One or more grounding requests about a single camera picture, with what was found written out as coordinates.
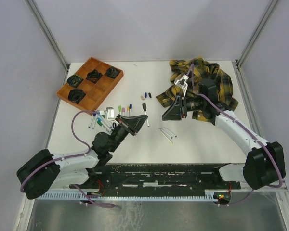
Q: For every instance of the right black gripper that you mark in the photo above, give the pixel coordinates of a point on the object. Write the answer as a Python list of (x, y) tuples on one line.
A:
[(173, 112)]

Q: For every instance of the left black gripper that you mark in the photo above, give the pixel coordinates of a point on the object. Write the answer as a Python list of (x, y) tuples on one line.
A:
[(135, 122)]

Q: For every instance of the pink cap white marker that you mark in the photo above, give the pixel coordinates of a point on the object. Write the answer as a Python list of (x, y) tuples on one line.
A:
[(168, 139)]

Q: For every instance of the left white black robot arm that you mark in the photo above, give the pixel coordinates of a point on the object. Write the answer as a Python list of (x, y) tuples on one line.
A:
[(45, 171)]

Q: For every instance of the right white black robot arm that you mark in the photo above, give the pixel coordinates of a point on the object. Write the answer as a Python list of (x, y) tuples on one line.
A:
[(264, 165)]

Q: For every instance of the dark green cap marker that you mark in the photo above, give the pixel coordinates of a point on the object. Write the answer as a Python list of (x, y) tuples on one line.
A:
[(104, 126)]

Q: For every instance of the light blue cap marker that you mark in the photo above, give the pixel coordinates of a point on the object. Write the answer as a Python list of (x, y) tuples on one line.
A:
[(105, 123)]

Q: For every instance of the yellow plaid shirt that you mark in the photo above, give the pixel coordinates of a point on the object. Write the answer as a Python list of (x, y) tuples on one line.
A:
[(210, 90)]

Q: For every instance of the orange compartment tray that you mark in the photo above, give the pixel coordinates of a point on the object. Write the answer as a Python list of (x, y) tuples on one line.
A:
[(89, 86)]

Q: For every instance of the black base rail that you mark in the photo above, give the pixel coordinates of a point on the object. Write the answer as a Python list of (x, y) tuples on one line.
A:
[(157, 180)]

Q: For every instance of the white cable duct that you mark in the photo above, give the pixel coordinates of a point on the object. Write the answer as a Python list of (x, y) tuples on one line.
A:
[(78, 196)]

